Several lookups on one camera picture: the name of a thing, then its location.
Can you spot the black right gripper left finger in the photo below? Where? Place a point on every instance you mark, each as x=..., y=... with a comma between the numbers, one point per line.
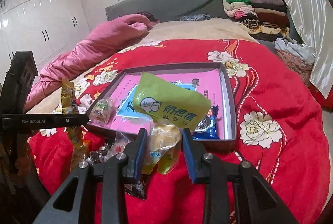
x=74, y=201

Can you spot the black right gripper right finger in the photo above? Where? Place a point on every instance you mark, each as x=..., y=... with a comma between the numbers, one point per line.
x=255, y=201

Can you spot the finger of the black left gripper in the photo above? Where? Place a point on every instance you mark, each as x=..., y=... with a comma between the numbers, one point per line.
x=73, y=120

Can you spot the clear biscuit packet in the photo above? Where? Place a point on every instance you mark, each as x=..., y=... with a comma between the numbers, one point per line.
x=102, y=111

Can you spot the yellow snack stick packet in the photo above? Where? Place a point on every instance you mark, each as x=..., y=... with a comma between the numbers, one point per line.
x=74, y=133

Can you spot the blue snack packet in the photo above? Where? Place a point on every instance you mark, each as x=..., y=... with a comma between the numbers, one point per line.
x=207, y=128

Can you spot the green milk candy bag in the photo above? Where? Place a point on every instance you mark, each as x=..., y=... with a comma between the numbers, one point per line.
x=171, y=108

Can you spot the clear red candy packet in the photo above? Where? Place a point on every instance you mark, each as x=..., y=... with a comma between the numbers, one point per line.
x=110, y=148

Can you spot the brown Snickers bar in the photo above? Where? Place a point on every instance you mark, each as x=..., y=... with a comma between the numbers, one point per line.
x=138, y=190

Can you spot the pink picture book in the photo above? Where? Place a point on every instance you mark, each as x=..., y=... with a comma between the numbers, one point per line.
x=126, y=119

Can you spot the pink quilt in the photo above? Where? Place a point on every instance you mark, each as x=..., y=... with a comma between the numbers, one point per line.
x=103, y=41

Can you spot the red floral blanket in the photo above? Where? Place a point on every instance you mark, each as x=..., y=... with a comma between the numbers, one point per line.
x=279, y=131

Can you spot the grey shallow cardboard box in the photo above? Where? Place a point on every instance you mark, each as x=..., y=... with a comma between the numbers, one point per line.
x=229, y=108

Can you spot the white wardrobe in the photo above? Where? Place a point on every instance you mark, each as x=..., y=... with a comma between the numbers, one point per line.
x=48, y=28

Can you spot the beige bed sheet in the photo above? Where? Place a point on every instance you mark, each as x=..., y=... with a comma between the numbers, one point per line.
x=212, y=29

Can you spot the grey and floral clothes heap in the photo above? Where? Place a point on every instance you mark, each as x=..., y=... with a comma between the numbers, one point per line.
x=299, y=58

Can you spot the grey headboard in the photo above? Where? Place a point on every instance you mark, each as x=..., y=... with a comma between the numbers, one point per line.
x=167, y=10

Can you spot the pile of folded clothes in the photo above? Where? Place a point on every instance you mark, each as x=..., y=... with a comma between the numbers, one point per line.
x=262, y=19

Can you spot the white satin curtain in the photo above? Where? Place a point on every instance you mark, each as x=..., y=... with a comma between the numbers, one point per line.
x=313, y=22

